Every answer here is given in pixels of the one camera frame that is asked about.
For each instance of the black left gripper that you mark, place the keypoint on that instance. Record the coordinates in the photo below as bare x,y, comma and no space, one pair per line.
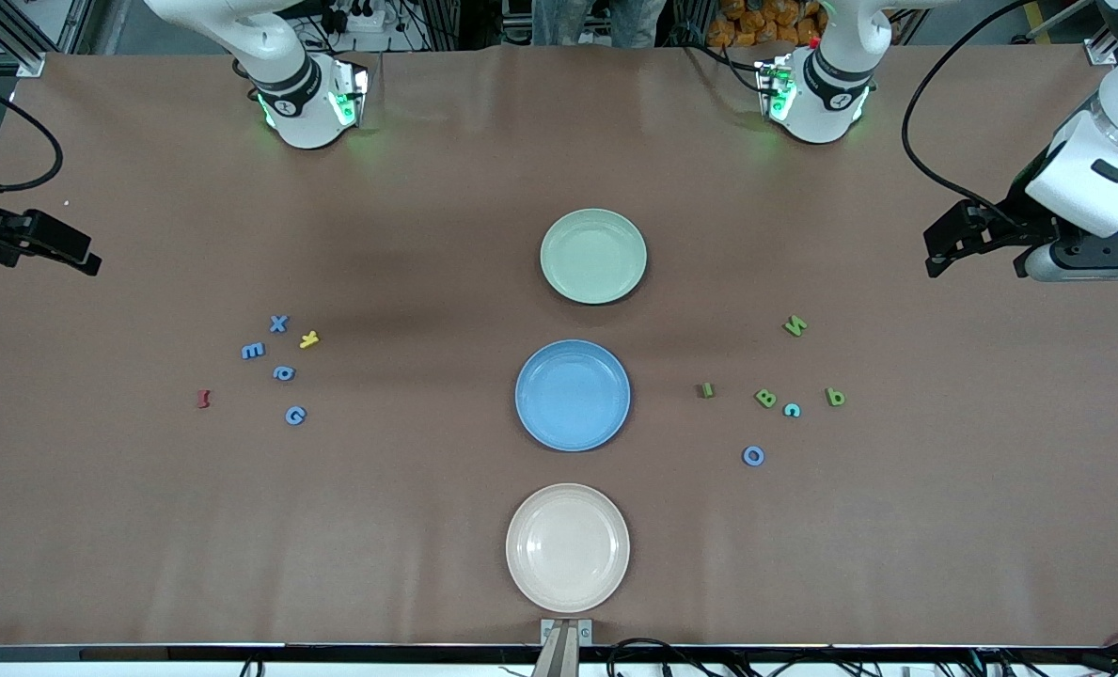
1012,218

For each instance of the green letter N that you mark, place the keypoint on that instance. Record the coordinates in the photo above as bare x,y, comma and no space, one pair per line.
795,326

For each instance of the green letter P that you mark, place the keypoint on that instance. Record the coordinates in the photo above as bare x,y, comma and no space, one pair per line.
835,397

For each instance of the blue letter E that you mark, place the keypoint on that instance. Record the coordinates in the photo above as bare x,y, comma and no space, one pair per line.
253,351

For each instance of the blue letter X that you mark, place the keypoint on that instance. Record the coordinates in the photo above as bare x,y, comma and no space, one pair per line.
278,323

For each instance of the green letter B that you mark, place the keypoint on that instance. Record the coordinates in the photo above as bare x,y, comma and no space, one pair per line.
765,398

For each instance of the blue letter a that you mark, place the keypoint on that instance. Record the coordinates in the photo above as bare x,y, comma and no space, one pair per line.
278,374

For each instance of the blue letter G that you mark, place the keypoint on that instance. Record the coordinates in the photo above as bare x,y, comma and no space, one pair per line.
288,416

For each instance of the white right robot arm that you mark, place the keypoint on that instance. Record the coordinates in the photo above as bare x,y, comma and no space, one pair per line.
300,103

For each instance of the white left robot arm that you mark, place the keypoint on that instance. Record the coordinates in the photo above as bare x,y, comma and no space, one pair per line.
826,94

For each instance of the silver arm base connector box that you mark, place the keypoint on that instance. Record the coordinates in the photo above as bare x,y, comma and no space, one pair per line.
352,89
775,89

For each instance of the yellow letter K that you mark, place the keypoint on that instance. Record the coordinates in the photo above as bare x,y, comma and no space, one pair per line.
308,339

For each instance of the pile of orange objects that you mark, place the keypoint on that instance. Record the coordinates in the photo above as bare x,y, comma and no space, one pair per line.
756,23

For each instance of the blue letter O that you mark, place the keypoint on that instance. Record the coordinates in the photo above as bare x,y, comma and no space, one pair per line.
746,456

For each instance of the pale green plate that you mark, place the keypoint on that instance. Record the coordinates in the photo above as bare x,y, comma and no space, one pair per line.
593,256

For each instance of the white power strip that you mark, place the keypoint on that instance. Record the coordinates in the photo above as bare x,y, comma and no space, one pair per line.
361,17

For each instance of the blue plate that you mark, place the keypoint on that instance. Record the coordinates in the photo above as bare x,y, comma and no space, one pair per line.
573,395

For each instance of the person legs grey trousers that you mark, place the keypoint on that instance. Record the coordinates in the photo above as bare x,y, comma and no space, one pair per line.
568,23

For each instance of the beige plate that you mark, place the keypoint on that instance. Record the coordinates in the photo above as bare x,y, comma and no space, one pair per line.
568,548

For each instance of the black table edge rail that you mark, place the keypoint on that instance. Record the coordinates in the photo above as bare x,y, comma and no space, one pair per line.
333,653

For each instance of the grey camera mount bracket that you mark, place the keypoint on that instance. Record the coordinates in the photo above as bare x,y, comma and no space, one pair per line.
566,649

